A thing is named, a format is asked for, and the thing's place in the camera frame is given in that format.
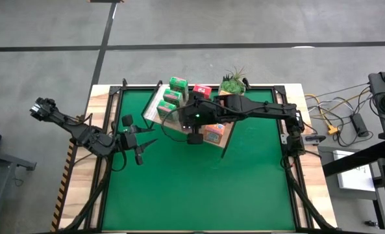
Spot yellow black hazard tape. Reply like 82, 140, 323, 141
50, 142, 75, 232

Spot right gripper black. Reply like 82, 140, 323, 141
180, 97, 226, 134

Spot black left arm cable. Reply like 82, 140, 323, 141
110, 148, 128, 172

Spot green Apple Jacks cereal box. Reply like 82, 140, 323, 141
168, 76, 190, 98
156, 99, 178, 122
162, 88, 184, 107

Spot yellow cable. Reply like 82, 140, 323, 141
304, 90, 373, 129

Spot black beam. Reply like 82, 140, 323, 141
321, 140, 385, 177

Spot red Froot Loops cereal box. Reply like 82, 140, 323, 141
192, 83, 213, 100

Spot black equipment stand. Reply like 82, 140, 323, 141
367, 66, 385, 129

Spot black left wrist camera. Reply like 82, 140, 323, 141
121, 114, 134, 128

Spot black power adapter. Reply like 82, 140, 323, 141
350, 112, 371, 138

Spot white box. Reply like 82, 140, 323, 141
332, 149, 377, 192

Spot black aluminium table frame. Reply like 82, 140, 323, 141
51, 77, 339, 234

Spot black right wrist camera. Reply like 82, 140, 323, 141
187, 133, 205, 146

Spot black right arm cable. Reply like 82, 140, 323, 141
160, 106, 195, 143

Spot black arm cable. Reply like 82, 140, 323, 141
110, 148, 128, 172
160, 106, 195, 143

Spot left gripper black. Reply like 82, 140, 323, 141
119, 125, 158, 166

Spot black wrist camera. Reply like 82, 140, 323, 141
121, 114, 134, 128
187, 133, 205, 146

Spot green table mat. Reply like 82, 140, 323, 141
101, 89, 296, 231

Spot succulent plant in patterned pot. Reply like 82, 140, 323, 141
218, 66, 249, 97

